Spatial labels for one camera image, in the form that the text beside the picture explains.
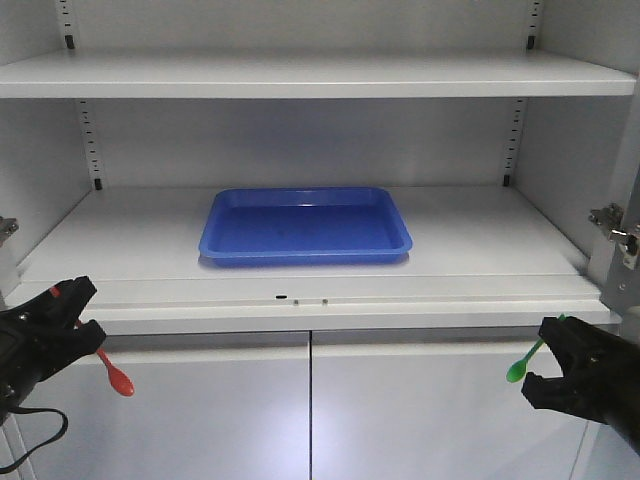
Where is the green plastic spoon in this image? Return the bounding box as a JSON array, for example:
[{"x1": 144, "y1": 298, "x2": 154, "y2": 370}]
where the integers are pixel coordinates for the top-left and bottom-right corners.
[{"x1": 505, "y1": 335, "x2": 546, "y2": 384}]

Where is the red plastic spoon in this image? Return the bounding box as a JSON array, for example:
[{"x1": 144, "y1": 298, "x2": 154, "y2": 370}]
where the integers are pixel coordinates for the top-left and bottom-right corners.
[{"x1": 74, "y1": 317, "x2": 135, "y2": 397}]

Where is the right metal door hinge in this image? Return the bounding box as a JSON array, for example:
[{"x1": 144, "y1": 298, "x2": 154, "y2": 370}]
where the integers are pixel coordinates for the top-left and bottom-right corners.
[{"x1": 588, "y1": 203, "x2": 639, "y2": 270}]

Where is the left metal door hinge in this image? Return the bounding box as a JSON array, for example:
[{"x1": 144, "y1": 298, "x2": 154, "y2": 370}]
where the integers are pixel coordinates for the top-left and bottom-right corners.
[{"x1": 0, "y1": 217, "x2": 19, "y2": 246}]

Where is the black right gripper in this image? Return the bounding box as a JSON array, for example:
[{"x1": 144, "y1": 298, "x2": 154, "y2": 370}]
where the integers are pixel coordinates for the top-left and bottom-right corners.
[{"x1": 521, "y1": 316, "x2": 639, "y2": 450}]

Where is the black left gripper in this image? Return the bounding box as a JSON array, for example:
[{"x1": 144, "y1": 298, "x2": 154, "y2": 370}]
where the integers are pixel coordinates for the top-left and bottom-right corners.
[{"x1": 1, "y1": 276, "x2": 106, "y2": 423}]

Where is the blue plastic tray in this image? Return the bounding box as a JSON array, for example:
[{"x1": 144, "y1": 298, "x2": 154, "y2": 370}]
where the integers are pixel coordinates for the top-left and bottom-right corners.
[{"x1": 199, "y1": 187, "x2": 413, "y2": 267}]

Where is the metal door hinge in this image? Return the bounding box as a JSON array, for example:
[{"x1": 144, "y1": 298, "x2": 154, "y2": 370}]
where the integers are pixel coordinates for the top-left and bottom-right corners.
[
  {"x1": 588, "y1": 203, "x2": 639, "y2": 270},
  {"x1": 0, "y1": 217, "x2": 19, "y2": 246}
]

